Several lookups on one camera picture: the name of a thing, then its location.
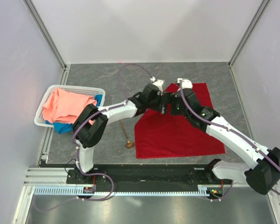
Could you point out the red cloth napkin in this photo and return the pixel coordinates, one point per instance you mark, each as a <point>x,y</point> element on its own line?
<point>164,135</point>

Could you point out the blue cloth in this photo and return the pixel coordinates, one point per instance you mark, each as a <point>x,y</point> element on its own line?
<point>60,128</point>

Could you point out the copper spoon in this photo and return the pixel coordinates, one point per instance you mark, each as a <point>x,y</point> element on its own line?
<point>129,144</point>

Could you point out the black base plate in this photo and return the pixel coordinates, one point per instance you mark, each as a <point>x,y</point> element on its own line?
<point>147,177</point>

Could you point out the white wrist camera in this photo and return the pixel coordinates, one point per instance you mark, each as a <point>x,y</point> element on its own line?
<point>184,83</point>
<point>157,82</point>

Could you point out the white plastic basket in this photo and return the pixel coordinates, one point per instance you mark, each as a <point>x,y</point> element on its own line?
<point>89,91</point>

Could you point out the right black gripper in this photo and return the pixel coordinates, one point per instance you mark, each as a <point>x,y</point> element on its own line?
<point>173,99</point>

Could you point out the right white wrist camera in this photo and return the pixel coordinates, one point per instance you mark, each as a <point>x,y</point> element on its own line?
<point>184,83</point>

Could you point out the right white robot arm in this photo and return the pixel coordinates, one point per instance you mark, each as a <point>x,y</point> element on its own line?
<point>261,165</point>

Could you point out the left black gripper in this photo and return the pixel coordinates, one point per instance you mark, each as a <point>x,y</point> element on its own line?
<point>160,97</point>

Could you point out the pink cloth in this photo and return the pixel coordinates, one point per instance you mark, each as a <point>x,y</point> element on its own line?
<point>60,105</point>

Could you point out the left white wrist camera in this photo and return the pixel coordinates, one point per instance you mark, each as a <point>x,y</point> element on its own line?
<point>157,82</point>

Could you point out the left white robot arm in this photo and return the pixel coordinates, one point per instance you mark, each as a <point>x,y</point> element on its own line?
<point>91,123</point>

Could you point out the slotted cable duct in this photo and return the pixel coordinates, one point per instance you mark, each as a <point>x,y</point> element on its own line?
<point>83,191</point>

